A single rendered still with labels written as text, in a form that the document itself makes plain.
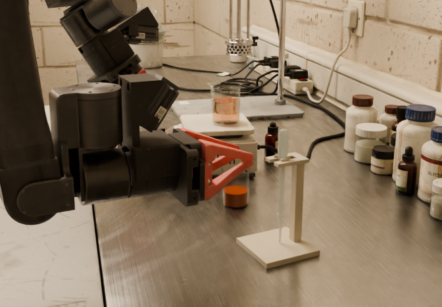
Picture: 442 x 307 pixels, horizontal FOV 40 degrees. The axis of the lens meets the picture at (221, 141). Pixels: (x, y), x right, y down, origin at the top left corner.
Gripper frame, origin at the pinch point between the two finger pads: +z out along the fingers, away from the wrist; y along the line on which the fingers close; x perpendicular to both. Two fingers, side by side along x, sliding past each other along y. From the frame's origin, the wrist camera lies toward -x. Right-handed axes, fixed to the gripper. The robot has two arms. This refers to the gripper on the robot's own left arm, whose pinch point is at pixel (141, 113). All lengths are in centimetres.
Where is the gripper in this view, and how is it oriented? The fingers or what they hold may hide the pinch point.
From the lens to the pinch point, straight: 103.3
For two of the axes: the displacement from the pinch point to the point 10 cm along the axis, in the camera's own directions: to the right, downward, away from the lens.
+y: -5.0, -0.1, 8.6
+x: -7.0, 5.9, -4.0
